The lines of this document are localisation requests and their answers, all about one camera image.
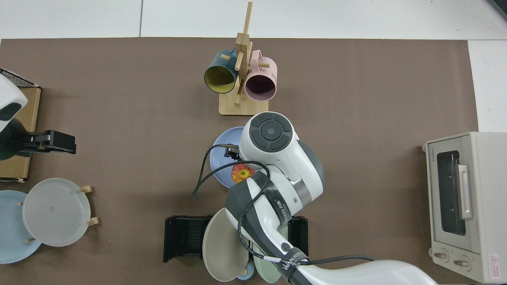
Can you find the black dish rack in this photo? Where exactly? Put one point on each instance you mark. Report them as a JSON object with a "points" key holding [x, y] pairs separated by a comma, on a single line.
{"points": [[182, 237]]}

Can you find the grey plate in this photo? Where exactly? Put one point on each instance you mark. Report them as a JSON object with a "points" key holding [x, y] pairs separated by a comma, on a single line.
{"points": [[55, 213]]}

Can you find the dark teal cup yellow inside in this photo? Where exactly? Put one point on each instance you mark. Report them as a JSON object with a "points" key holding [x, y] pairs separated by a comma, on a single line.
{"points": [[220, 79]]}

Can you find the beige plate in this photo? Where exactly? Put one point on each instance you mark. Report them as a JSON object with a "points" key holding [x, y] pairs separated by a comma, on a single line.
{"points": [[222, 249]]}

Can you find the pale green plate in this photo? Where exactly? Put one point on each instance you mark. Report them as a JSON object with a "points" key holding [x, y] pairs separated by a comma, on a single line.
{"points": [[264, 270]]}

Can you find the dark object at table corner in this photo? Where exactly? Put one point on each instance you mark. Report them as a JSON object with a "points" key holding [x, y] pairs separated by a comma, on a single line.
{"points": [[500, 8]]}

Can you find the wooden cup stand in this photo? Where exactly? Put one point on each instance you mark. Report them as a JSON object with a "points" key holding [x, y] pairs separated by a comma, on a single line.
{"points": [[243, 107]]}

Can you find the wooden peg plate stand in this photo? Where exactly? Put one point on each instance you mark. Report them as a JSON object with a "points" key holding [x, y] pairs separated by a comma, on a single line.
{"points": [[86, 189]]}

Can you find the light blue plate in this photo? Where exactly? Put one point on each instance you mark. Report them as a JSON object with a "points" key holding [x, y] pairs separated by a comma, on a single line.
{"points": [[12, 229]]}

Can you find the pink cup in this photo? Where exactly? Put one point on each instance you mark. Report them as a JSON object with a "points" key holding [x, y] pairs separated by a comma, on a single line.
{"points": [[261, 67]]}

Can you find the small blue round thing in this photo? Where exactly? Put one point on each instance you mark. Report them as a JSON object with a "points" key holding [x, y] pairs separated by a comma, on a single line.
{"points": [[248, 274]]}

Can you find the pale toaster oven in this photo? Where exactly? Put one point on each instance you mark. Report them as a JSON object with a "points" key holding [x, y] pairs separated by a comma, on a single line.
{"points": [[447, 237]]}

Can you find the red yellow apple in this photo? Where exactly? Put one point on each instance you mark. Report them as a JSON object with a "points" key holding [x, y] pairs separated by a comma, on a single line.
{"points": [[241, 173]]}

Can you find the brown table cloth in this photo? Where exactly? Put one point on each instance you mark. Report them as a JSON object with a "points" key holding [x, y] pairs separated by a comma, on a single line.
{"points": [[119, 138]]}

